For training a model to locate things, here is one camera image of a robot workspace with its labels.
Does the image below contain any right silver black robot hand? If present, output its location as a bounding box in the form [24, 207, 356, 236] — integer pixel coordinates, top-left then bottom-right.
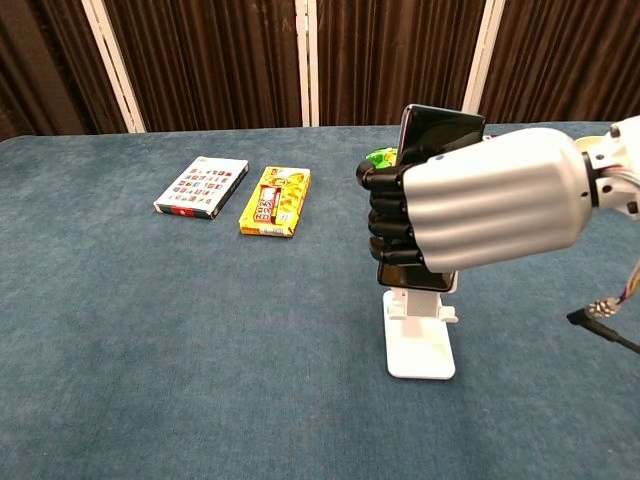
[355, 126, 597, 275]

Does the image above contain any dark brown curtain panel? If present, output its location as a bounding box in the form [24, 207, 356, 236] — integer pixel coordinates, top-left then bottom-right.
[475, 0, 640, 125]
[0, 0, 129, 143]
[102, 0, 304, 134]
[315, 0, 487, 128]

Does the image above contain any yellow snack box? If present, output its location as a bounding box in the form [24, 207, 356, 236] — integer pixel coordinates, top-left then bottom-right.
[238, 165, 312, 239]

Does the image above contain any white phone stand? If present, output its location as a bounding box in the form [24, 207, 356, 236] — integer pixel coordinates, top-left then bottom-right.
[382, 284, 460, 381]

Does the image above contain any green orange snack bag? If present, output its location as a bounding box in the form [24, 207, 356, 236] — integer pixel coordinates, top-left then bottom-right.
[365, 145, 401, 167]

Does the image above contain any black smartphone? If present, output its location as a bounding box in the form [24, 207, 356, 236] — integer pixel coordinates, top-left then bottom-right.
[376, 103, 487, 294]

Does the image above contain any blue tablecloth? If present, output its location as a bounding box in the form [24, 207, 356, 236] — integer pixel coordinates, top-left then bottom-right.
[0, 119, 640, 480]

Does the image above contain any white picture-grid card box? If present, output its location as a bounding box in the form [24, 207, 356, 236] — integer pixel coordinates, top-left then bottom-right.
[152, 156, 250, 221]

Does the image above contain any white screen frame post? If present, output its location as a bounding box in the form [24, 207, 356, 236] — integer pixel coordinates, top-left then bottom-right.
[80, 0, 147, 135]
[294, 0, 321, 128]
[458, 0, 507, 126]

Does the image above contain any black cable with plug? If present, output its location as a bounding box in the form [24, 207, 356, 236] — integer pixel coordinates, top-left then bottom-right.
[566, 308, 640, 355]

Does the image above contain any multicoloured wire bundle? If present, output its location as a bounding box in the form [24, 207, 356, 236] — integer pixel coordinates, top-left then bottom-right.
[588, 167, 640, 320]

